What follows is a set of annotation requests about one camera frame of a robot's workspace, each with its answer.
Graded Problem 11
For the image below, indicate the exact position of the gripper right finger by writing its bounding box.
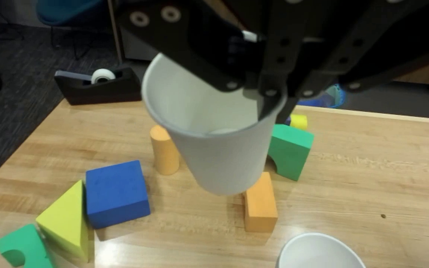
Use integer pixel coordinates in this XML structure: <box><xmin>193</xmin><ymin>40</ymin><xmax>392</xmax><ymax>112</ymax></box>
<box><xmin>276</xmin><ymin>0</ymin><xmax>429</xmax><ymax>125</ymax></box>

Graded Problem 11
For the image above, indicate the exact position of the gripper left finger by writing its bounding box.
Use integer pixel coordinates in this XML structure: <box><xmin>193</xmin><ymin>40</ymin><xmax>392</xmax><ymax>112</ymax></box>
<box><xmin>116</xmin><ymin>0</ymin><xmax>290</xmax><ymax>120</ymax></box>

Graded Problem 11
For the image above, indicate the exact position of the white paper cup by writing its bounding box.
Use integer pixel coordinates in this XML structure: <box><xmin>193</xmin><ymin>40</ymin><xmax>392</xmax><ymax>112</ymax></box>
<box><xmin>276</xmin><ymin>233</ymin><xmax>366</xmax><ymax>268</ymax></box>
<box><xmin>141</xmin><ymin>52</ymin><xmax>288</xmax><ymax>196</ymax></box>

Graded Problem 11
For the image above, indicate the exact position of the blue translucent container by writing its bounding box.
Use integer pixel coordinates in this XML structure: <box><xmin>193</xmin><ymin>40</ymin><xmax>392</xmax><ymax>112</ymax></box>
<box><xmin>298</xmin><ymin>84</ymin><xmax>346</xmax><ymax>109</ymax></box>

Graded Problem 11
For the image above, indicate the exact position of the wooden desk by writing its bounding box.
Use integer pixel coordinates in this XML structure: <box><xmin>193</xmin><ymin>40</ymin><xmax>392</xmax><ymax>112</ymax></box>
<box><xmin>393</xmin><ymin>56</ymin><xmax>429</xmax><ymax>86</ymax></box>

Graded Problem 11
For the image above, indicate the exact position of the yellow foam cylinder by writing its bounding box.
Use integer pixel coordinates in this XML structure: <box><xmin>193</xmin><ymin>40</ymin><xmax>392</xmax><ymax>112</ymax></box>
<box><xmin>290</xmin><ymin>114</ymin><xmax>308</xmax><ymax>131</ymax></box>

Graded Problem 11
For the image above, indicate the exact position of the white tape roll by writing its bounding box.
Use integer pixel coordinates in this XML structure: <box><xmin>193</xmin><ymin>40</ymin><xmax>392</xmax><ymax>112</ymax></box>
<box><xmin>91</xmin><ymin>68</ymin><xmax>116</xmax><ymax>84</ymax></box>

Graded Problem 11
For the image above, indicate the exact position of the black tape dispenser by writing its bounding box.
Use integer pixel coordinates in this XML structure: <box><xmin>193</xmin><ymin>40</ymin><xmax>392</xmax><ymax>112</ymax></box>
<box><xmin>54</xmin><ymin>67</ymin><xmax>143</xmax><ymax>106</ymax></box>

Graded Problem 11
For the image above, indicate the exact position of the orange foam cylinder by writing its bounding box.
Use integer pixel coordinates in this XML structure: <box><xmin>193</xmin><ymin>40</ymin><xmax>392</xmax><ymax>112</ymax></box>
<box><xmin>150</xmin><ymin>125</ymin><xmax>180</xmax><ymax>176</ymax></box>

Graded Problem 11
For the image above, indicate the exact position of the green foam arch block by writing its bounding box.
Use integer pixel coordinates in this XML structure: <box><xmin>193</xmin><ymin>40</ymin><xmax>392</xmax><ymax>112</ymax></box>
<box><xmin>0</xmin><ymin>223</ymin><xmax>54</xmax><ymax>268</ymax></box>
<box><xmin>267</xmin><ymin>124</ymin><xmax>315</xmax><ymax>182</ymax></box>

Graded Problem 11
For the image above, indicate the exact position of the teal chair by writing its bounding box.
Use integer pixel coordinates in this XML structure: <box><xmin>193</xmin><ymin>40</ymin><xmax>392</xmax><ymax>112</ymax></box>
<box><xmin>36</xmin><ymin>0</ymin><xmax>107</xmax><ymax>60</ymax></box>

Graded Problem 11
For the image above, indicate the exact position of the orange foam rectangular block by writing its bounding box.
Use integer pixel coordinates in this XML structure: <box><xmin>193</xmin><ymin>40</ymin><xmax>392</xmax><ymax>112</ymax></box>
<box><xmin>242</xmin><ymin>172</ymin><xmax>279</xmax><ymax>233</ymax></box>

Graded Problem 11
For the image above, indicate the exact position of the blue foam cube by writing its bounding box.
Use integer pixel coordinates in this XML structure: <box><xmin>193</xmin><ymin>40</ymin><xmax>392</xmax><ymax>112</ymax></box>
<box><xmin>85</xmin><ymin>160</ymin><xmax>151</xmax><ymax>229</ymax></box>

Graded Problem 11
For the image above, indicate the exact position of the yellow foam triangular prism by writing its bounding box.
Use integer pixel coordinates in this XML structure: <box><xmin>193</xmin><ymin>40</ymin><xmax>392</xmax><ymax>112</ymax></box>
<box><xmin>36</xmin><ymin>180</ymin><xmax>89</xmax><ymax>263</ymax></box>

